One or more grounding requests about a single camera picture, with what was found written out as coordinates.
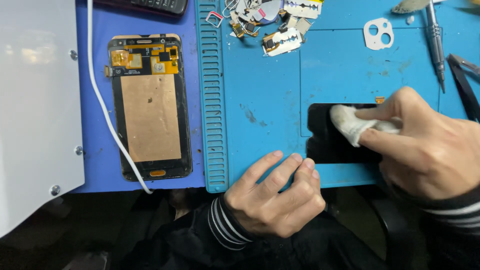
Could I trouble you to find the person's right hand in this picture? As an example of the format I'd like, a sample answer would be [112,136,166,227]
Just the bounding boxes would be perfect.
[354,86,480,201]

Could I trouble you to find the person's left hand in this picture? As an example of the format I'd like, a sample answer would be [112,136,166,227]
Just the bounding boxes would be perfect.
[224,150,326,239]

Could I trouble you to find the black phone screen glass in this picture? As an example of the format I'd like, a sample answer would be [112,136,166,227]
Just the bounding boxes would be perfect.
[306,103,384,165]

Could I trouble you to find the white cleaning cloth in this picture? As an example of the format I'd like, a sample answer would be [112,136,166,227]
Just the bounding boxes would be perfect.
[329,104,403,148]

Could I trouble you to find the black tweezers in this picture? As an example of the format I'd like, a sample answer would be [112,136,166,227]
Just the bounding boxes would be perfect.
[446,53,480,123]

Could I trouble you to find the light blue silicone repair mat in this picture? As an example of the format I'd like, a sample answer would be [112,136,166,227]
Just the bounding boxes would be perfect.
[195,0,480,194]

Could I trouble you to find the silver precision screwdriver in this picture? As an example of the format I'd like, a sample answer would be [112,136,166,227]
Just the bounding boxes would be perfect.
[425,0,447,94]

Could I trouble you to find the grey brush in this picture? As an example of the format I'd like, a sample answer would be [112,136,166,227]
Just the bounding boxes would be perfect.
[391,0,432,14]

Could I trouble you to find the phone display with copper back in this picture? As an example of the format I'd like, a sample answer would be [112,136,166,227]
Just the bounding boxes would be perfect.
[104,34,193,182]

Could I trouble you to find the razor blade with glued part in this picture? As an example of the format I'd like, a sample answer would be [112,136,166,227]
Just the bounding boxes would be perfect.
[262,28,304,57]

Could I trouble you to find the dark blue desk mat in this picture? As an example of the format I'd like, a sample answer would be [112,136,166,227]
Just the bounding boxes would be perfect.
[71,0,207,194]

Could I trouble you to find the pile of small phone parts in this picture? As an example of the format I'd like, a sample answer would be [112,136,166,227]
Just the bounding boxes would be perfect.
[224,0,313,39]

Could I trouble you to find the razor blade with clean edge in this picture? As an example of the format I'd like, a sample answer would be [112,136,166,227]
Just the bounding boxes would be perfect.
[283,0,324,20]

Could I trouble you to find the silver sim card tray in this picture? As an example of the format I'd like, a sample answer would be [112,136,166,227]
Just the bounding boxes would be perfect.
[205,11,225,28]

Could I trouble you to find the black keypad phone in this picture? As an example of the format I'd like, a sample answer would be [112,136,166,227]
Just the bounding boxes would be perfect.
[93,0,189,18]

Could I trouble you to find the white metal panel with screws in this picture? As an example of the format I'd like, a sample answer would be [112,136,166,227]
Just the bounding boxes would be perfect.
[0,0,86,239]

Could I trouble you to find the white camera lens cutout piece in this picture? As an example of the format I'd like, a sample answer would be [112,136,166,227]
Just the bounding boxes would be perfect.
[363,17,395,51]

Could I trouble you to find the white cable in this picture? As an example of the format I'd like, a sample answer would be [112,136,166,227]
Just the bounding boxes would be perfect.
[87,0,154,195]

